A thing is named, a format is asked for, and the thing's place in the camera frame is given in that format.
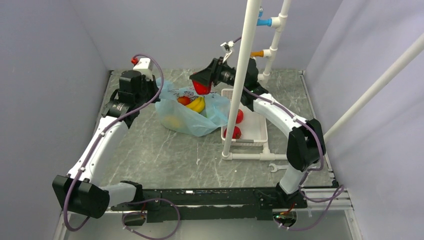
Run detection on orange plastic faucet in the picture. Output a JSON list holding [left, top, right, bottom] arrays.
[[250, 50, 264, 58]]

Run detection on blue plastic faucet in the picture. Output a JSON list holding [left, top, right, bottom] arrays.
[[256, 7, 272, 27]]

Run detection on yellow fake banana bunch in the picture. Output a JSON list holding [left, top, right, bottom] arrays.
[[186, 96, 206, 113]]

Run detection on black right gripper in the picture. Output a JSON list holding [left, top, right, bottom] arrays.
[[190, 57, 245, 90]]

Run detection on red fake tomato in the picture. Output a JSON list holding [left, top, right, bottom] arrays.
[[223, 126, 242, 140]]

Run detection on aluminium extrusion rail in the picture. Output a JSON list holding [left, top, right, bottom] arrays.
[[54, 187, 361, 240]]

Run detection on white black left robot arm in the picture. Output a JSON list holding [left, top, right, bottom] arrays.
[[52, 70, 159, 219]]

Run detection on silver open-end wrench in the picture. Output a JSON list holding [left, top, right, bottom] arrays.
[[268, 163, 288, 173]]

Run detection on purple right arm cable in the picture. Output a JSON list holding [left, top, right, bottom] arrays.
[[231, 35, 346, 232]]

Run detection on red fake fruit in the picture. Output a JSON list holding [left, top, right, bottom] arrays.
[[235, 109, 244, 124]]

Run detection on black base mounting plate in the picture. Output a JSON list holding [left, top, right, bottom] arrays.
[[111, 187, 308, 223]]

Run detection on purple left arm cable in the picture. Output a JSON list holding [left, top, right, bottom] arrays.
[[62, 54, 181, 240]]

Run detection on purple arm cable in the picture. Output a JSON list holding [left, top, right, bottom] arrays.
[[62, 54, 181, 240], [231, 35, 346, 232]]

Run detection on white pvc pipe rack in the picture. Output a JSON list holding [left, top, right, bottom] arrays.
[[221, 0, 292, 162]]

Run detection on red fake bell pepper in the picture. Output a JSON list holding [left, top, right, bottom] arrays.
[[192, 80, 212, 96]]

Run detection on yellow fake mango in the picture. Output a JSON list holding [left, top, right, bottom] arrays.
[[162, 115, 184, 131]]

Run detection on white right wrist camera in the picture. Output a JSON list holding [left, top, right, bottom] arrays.
[[220, 41, 235, 63]]

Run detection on white perforated plastic basket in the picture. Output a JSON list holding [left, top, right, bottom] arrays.
[[231, 103, 268, 147]]

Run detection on white diagonal pipe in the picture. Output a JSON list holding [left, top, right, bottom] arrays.
[[324, 34, 424, 142]]

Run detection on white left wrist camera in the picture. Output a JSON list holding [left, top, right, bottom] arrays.
[[131, 57, 154, 81]]

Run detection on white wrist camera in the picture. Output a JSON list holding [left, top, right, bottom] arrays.
[[220, 41, 235, 63], [131, 57, 154, 81]]

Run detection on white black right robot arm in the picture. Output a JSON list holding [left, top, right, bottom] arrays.
[[240, 58, 326, 208]]

